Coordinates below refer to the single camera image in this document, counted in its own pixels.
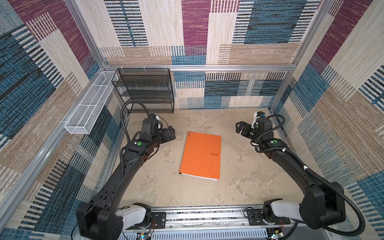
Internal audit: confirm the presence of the orange black file folder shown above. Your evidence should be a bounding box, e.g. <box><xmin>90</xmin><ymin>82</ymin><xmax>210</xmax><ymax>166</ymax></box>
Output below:
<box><xmin>179</xmin><ymin>131</ymin><xmax>222</xmax><ymax>181</ymax></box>

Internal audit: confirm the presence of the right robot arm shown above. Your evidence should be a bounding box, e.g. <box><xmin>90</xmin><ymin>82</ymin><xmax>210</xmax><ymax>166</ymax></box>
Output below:
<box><xmin>236</xmin><ymin>112</ymin><xmax>346</xmax><ymax>230</ymax></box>

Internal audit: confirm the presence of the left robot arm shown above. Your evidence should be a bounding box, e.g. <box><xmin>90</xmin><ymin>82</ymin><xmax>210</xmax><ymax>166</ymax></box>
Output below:
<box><xmin>76</xmin><ymin>100</ymin><xmax>176</xmax><ymax>240</ymax></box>

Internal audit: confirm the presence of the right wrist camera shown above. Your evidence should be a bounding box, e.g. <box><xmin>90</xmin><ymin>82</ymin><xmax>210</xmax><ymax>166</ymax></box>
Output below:
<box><xmin>252</xmin><ymin>111</ymin><xmax>266</xmax><ymax>125</ymax></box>

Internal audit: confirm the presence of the black wire mesh shelf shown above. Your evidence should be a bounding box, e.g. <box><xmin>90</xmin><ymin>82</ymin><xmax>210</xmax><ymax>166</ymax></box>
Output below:
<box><xmin>112</xmin><ymin>68</ymin><xmax>175</xmax><ymax>114</ymax></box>

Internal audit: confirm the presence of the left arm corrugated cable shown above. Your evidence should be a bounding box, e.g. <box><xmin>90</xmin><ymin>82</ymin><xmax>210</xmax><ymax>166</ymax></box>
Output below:
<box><xmin>119</xmin><ymin>100</ymin><xmax>151</xmax><ymax>145</ymax></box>

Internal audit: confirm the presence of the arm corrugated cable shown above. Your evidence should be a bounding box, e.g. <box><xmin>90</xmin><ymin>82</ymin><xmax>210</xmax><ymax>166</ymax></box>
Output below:
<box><xmin>251</xmin><ymin>113</ymin><xmax>366</xmax><ymax>240</ymax></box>
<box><xmin>119</xmin><ymin>100</ymin><xmax>151</xmax><ymax>145</ymax></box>

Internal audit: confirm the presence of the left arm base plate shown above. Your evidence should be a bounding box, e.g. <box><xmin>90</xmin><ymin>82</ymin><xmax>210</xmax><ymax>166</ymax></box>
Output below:
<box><xmin>140</xmin><ymin>212</ymin><xmax>167</xmax><ymax>230</ymax></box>

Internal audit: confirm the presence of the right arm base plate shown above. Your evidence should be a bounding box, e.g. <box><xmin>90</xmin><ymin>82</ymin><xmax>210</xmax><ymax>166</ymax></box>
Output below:
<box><xmin>243</xmin><ymin>208</ymin><xmax>291</xmax><ymax>226</ymax></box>

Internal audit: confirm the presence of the white wire mesh basket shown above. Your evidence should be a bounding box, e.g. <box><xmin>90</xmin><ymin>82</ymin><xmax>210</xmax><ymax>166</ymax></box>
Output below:
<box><xmin>65</xmin><ymin>71</ymin><xmax>115</xmax><ymax>135</ymax></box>

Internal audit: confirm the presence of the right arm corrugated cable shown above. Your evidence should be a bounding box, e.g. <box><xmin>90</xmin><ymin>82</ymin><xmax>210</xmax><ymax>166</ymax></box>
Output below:
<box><xmin>251</xmin><ymin>113</ymin><xmax>366</xmax><ymax>240</ymax></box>

